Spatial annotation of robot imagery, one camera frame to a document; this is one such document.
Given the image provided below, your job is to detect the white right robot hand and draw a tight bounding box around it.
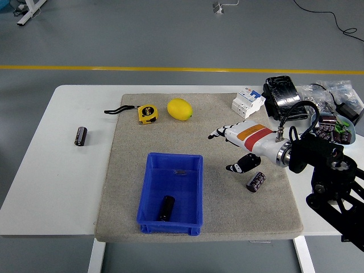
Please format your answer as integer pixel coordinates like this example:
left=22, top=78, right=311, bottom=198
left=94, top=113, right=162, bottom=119
left=207, top=119, right=285, bottom=174

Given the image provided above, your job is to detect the black battery with purple print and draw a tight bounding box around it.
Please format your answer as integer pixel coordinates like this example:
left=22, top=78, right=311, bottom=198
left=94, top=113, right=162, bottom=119
left=246, top=171, right=267, bottom=193

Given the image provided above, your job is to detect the black cylindrical battery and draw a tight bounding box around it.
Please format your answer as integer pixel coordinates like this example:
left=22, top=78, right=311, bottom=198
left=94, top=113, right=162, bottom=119
left=158, top=195, right=175, bottom=222
left=74, top=126, right=89, bottom=147

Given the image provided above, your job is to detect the blue plastic box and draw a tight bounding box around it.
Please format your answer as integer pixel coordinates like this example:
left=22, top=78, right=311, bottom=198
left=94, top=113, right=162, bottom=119
left=136, top=152, right=204, bottom=237

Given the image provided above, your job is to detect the white circuit breaker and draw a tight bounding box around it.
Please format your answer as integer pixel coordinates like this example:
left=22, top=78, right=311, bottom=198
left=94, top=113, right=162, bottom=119
left=231, top=88, right=267, bottom=120

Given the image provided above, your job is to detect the grey-brown mat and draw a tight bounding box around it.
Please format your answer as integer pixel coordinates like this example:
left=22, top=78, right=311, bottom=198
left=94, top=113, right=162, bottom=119
left=94, top=93, right=304, bottom=243

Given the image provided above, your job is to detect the black plastic-wrapped pedal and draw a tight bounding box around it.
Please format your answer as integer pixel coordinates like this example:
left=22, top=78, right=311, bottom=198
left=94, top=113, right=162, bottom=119
left=262, top=75, right=309, bottom=122

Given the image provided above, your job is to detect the plastic bag of metal nuts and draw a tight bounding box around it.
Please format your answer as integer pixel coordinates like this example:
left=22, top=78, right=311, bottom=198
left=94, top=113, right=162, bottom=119
left=300, top=84, right=336, bottom=114

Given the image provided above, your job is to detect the capacitor with purple print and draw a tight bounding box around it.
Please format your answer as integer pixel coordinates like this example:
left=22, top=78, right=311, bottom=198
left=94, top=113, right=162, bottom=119
left=315, top=122, right=334, bottom=140

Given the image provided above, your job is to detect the yellow lemon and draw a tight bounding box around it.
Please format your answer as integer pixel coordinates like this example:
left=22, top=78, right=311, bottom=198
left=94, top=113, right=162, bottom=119
left=167, top=97, right=194, bottom=122

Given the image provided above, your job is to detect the large brown capacitor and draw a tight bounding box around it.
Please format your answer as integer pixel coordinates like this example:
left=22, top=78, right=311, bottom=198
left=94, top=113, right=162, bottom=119
left=318, top=114, right=338, bottom=125

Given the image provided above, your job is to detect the green terminal connector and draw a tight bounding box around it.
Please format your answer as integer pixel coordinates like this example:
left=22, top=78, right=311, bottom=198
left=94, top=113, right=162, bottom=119
left=334, top=121, right=351, bottom=133

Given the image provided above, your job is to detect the black power adapter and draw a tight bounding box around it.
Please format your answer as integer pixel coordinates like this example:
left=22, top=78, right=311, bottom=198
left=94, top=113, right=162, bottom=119
left=335, top=102, right=363, bottom=125

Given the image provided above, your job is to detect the light blue bowl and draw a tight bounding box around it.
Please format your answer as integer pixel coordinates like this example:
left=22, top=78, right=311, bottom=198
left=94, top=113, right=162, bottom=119
left=311, top=112, right=358, bottom=146

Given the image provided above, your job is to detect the yellow tape measure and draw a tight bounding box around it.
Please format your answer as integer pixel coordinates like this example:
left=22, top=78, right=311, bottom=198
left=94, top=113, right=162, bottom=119
left=104, top=104, right=159, bottom=126

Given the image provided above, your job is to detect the clear plastic bag of parts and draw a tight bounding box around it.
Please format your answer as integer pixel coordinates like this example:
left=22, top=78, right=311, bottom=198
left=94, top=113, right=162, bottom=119
left=317, top=80, right=364, bottom=114

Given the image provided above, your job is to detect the white table leg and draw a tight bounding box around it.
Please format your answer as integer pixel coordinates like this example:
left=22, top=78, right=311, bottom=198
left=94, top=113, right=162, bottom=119
left=293, top=236, right=316, bottom=273
left=87, top=238, right=106, bottom=273

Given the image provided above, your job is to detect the black floor cable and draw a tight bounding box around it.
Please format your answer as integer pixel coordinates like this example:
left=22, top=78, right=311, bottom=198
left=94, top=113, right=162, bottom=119
left=292, top=0, right=364, bottom=43

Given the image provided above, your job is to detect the white desk frame foot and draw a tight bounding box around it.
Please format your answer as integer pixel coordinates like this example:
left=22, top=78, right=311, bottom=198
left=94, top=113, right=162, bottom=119
left=16, top=0, right=48, bottom=28

